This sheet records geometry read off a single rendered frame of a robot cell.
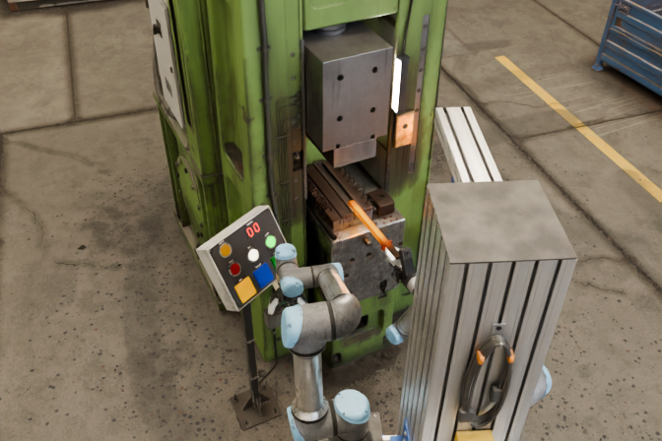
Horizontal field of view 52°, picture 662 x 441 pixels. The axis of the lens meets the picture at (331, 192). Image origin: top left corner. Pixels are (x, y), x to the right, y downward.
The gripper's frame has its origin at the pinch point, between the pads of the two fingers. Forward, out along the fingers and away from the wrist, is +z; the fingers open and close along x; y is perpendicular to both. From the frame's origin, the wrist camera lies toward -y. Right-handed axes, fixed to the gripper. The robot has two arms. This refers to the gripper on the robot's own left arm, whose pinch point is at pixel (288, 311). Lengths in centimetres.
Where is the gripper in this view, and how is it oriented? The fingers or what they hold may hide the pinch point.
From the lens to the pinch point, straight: 266.1
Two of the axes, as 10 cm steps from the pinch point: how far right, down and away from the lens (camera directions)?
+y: 0.7, 6.2, -7.8
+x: 10.0, -0.4, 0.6
